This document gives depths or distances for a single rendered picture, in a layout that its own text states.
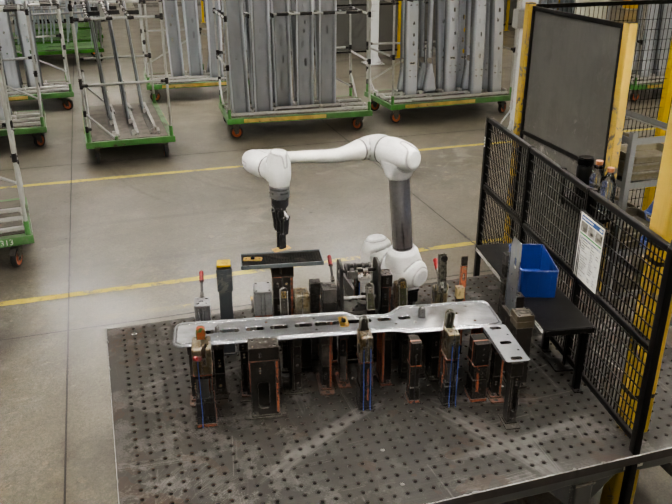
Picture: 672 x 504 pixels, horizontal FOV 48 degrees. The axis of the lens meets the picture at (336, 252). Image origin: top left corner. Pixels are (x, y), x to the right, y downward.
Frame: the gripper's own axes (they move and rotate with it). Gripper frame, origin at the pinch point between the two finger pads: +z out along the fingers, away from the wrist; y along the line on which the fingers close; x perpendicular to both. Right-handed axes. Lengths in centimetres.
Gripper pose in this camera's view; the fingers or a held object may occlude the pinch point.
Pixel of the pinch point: (281, 240)
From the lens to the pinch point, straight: 336.9
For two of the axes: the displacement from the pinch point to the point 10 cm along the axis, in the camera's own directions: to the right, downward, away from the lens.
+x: 8.3, -2.3, 5.0
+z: 0.0, 9.1, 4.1
